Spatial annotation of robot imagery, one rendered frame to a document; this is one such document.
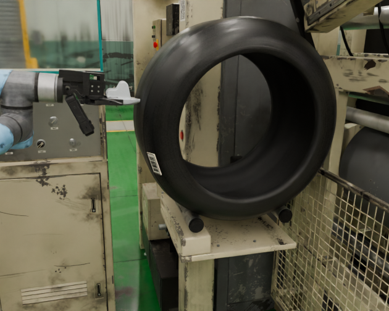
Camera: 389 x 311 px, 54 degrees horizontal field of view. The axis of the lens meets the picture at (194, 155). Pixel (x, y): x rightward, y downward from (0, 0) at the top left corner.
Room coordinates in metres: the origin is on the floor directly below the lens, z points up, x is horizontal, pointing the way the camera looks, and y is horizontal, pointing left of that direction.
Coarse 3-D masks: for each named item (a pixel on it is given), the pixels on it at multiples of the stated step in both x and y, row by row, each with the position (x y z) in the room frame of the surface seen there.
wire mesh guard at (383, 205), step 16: (320, 176) 1.23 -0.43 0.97; (336, 176) 1.14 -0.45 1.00; (304, 192) 1.31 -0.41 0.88; (336, 192) 1.14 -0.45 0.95; (352, 192) 1.06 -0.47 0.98; (304, 208) 1.31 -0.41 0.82; (368, 208) 0.99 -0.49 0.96; (384, 208) 0.93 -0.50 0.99; (288, 224) 1.40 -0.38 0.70; (304, 224) 1.30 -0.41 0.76; (320, 224) 1.20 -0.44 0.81; (336, 224) 1.12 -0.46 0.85; (304, 240) 1.28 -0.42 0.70; (336, 240) 1.11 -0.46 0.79; (304, 256) 1.27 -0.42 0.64; (368, 256) 0.96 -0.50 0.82; (272, 272) 1.48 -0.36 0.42; (288, 272) 1.37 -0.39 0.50; (320, 272) 1.17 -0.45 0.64; (272, 288) 1.47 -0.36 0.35; (320, 288) 1.16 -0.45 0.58; (352, 304) 1.00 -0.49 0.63; (368, 304) 0.93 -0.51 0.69; (384, 304) 0.88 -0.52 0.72
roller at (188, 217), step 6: (180, 210) 1.09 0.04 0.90; (186, 210) 1.05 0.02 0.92; (186, 216) 1.02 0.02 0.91; (192, 216) 1.01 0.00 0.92; (198, 216) 1.01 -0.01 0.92; (186, 222) 1.01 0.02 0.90; (192, 222) 0.98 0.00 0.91; (198, 222) 0.99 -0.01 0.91; (192, 228) 0.98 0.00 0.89; (198, 228) 0.99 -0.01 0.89
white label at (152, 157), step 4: (148, 152) 0.95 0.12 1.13; (148, 156) 0.96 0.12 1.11; (152, 156) 0.94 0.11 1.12; (152, 160) 0.95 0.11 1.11; (156, 160) 0.93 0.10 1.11; (152, 164) 0.95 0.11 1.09; (156, 164) 0.93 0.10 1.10; (156, 168) 0.94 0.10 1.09; (156, 172) 0.95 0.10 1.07; (160, 172) 0.93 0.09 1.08
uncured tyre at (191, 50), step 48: (192, 48) 0.97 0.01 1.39; (240, 48) 0.98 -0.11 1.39; (288, 48) 1.02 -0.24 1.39; (144, 96) 0.99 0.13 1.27; (288, 96) 1.31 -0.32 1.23; (144, 144) 0.97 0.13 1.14; (288, 144) 1.28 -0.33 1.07; (192, 192) 0.95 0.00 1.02; (240, 192) 1.21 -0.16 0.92; (288, 192) 1.03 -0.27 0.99
